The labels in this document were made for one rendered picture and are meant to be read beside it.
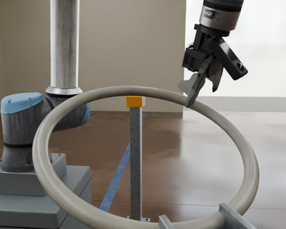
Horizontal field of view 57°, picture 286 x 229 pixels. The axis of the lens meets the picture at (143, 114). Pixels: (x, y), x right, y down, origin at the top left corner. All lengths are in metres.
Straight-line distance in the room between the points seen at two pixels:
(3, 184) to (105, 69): 6.08
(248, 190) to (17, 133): 0.80
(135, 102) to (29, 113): 1.03
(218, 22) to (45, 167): 0.48
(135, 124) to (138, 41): 5.05
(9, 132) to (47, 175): 0.59
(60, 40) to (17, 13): 6.85
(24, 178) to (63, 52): 0.49
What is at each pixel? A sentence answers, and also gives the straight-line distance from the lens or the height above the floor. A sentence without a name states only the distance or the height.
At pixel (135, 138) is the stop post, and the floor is 0.76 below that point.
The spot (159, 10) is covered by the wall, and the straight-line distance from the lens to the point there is 6.96.
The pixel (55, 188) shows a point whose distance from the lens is 0.48.
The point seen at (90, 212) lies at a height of 1.11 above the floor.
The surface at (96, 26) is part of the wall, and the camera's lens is 7.12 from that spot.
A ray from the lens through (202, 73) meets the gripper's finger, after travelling 0.67.
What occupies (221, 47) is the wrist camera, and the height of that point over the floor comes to 1.37.
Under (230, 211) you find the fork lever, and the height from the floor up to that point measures 1.10.
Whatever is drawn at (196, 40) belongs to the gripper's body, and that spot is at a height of 1.39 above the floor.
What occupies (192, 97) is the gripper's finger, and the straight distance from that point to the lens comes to 0.69.
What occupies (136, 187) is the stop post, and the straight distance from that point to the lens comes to 2.16.
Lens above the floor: 1.34
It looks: 12 degrees down
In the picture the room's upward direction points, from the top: straight up
